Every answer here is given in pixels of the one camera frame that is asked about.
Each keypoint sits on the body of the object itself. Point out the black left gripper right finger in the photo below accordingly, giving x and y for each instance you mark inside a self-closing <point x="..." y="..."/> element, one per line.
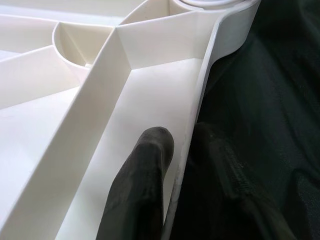
<point x="220" y="195"/>

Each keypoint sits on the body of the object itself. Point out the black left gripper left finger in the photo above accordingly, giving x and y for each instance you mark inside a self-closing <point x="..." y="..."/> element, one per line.
<point x="135" y="195"/>

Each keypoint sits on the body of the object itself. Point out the white plastic children table top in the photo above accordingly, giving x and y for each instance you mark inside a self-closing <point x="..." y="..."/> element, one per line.
<point x="62" y="105"/>

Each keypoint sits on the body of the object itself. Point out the black cloth table cover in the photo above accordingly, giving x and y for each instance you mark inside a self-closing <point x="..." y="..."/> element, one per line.
<point x="275" y="87"/>

